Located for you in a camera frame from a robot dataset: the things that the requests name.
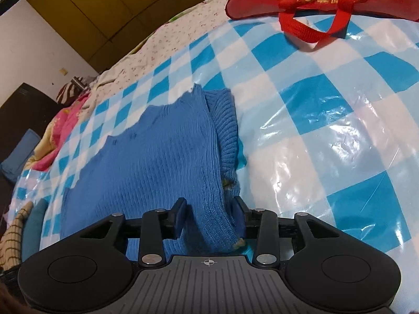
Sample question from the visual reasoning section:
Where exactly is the blue striped knit sweater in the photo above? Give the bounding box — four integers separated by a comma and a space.
60, 85, 240, 257

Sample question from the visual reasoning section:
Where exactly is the blue white checkered plastic sheet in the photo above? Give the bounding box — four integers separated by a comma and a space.
9, 16, 418, 313

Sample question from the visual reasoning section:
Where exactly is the pink floral blanket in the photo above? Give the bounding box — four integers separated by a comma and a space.
23, 92, 90, 172

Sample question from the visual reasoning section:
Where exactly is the teal cushion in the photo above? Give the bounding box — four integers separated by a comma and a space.
21, 199, 48, 262

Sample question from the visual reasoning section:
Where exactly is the red white striped cloth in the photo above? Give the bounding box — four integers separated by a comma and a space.
56, 77, 95, 107

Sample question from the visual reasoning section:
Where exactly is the beige checkered cloth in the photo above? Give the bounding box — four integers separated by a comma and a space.
0, 201, 33, 271

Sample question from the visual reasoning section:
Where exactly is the blue pillow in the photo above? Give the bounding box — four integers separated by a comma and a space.
1, 129, 41, 184

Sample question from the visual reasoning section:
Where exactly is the dark wooden headboard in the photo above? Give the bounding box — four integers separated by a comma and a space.
0, 81, 63, 236

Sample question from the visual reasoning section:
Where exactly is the floral white bed sheet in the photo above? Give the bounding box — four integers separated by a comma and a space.
79, 0, 229, 123

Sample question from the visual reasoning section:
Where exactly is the brown wooden wardrobe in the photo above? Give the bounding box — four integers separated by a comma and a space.
27, 0, 204, 72

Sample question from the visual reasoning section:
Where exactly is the red printed tote bag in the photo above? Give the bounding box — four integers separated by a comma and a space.
225, 0, 418, 43

